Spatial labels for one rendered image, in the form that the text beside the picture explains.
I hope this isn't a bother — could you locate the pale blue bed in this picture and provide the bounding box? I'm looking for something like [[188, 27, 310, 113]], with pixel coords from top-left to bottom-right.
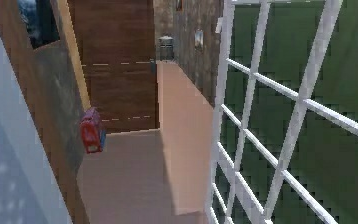
[[0, 6, 74, 224]]

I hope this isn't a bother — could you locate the dark framed wall picture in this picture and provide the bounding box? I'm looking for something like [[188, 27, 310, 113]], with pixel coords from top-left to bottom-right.
[[16, 0, 61, 50]]

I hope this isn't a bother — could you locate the small framed wall picture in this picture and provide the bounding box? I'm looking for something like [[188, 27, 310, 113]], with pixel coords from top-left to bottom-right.
[[194, 29, 205, 52]]

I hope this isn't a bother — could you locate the white framed window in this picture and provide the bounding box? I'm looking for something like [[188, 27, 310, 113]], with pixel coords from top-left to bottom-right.
[[205, 0, 358, 224]]

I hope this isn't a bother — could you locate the metal garbage can with holes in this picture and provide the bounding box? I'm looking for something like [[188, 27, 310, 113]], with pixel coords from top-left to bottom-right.
[[157, 35, 175, 62]]

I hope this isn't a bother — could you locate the brown wooden door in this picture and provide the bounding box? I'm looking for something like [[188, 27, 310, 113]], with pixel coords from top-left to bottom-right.
[[66, 0, 160, 134]]

